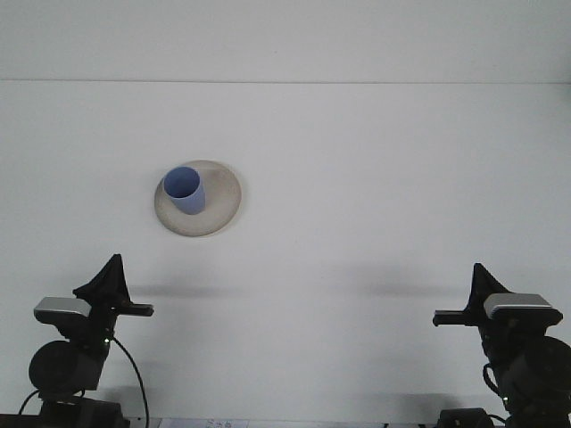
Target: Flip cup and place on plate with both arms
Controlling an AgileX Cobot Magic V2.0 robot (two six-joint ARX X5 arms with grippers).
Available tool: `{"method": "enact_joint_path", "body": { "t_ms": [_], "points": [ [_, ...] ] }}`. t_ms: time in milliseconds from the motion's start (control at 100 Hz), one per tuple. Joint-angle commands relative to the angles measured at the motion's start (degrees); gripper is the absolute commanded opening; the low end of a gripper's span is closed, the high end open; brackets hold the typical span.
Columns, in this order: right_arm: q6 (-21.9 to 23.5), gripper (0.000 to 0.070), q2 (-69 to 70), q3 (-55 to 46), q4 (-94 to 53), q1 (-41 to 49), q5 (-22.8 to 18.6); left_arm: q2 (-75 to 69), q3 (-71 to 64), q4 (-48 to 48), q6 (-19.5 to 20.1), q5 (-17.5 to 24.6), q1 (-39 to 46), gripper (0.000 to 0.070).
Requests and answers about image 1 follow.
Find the pale blue cup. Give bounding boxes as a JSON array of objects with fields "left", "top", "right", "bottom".
[{"left": 161, "top": 165, "right": 207, "bottom": 217}]

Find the pale round plate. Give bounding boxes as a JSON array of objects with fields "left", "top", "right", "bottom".
[{"left": 153, "top": 159, "right": 244, "bottom": 239}]

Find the long black arm cable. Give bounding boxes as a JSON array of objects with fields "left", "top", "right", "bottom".
[{"left": 110, "top": 337, "right": 150, "bottom": 424}]

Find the short black base cable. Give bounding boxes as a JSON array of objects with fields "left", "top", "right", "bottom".
[{"left": 18, "top": 389, "right": 44, "bottom": 416}]

